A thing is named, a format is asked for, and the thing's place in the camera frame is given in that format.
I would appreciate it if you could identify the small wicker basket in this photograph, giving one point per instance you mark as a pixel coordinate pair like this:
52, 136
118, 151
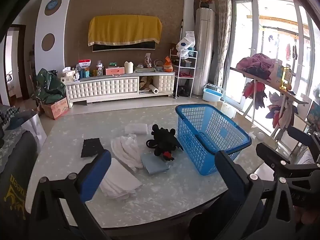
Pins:
158, 67

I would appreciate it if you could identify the patterned curtain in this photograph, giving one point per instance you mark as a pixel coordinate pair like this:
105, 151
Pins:
222, 35

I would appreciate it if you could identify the light blue plastic bin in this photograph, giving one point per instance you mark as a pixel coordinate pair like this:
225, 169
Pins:
212, 95

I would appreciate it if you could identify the yellow cover cloth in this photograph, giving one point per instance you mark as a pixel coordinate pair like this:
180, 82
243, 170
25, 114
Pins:
125, 30

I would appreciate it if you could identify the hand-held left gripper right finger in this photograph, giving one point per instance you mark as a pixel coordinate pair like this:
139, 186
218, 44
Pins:
232, 177

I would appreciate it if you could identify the red hanging cloth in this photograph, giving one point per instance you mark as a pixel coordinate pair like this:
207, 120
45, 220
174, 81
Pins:
252, 92

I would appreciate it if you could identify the glass sliding door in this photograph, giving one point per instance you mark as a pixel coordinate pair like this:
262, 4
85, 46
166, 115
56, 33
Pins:
245, 42

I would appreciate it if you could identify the pink box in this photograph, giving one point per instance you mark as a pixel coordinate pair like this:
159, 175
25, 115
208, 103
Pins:
115, 71

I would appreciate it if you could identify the white tufted television cabinet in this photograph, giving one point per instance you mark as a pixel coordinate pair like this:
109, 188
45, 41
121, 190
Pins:
105, 87

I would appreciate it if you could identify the pink clothes pile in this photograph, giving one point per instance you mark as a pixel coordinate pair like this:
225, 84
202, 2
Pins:
255, 61

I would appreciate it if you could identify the light blue cloth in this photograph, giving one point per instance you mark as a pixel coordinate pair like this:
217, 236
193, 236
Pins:
153, 165

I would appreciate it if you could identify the plaid cloth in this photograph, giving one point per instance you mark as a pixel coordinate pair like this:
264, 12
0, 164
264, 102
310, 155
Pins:
8, 115

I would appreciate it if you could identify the red and white package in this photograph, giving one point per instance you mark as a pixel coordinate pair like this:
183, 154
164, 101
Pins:
84, 63

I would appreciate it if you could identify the white paper roll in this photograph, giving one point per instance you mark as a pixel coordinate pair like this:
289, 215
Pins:
153, 88

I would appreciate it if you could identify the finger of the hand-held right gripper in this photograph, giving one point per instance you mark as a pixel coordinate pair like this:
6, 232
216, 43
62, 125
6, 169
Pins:
298, 133
271, 152

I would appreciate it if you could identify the white plastic bag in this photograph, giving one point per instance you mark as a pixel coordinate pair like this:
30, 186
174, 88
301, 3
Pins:
186, 42

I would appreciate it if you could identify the cardboard box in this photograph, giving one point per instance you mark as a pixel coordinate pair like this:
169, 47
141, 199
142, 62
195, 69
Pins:
56, 108

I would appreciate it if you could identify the standing air conditioner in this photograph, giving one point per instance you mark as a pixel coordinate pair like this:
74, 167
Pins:
204, 50

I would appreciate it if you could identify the black cloth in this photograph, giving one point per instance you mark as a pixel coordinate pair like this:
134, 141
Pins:
91, 148

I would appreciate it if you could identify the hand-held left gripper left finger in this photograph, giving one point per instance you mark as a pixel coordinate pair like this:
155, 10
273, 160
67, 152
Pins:
97, 175

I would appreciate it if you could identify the white paper bag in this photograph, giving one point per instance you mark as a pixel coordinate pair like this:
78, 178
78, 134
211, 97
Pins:
36, 132

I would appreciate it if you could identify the dark green bag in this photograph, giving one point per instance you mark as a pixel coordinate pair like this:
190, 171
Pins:
50, 87

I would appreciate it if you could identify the grey cloth with yellow print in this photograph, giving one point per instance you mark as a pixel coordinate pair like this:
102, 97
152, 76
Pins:
17, 170

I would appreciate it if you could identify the black plush toy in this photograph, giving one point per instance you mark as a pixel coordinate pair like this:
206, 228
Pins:
163, 138

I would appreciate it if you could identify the wall television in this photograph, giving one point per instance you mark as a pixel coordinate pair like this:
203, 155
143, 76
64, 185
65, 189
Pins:
120, 47

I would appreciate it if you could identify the blue plastic basket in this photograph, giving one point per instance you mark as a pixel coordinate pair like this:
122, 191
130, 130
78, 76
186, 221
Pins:
212, 130

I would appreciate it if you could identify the white cloth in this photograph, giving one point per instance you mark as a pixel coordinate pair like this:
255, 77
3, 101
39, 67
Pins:
120, 180
125, 150

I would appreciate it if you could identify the blue wall clock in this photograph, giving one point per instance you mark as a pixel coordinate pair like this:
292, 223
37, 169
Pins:
53, 5

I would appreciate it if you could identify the person's right hand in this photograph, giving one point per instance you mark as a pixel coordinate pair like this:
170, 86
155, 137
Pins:
308, 218

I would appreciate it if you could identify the orange bag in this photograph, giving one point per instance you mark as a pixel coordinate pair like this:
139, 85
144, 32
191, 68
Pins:
168, 65

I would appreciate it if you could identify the white canister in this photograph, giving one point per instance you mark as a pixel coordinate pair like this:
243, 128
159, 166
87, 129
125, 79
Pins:
129, 67

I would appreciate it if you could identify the small white ball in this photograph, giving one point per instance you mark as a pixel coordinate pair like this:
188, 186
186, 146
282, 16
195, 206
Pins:
261, 136

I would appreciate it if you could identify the white metal rack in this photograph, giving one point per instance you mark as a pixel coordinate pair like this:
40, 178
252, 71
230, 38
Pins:
185, 76

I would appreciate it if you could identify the tissue box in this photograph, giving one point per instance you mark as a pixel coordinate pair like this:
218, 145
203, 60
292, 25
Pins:
69, 72

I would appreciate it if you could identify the toilet paper roll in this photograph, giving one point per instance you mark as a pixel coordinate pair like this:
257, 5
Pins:
66, 79

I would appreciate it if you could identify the dark wooden door frame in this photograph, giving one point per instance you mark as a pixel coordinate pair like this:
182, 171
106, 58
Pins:
23, 60

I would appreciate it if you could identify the snack bag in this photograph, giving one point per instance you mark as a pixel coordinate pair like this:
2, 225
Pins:
148, 60

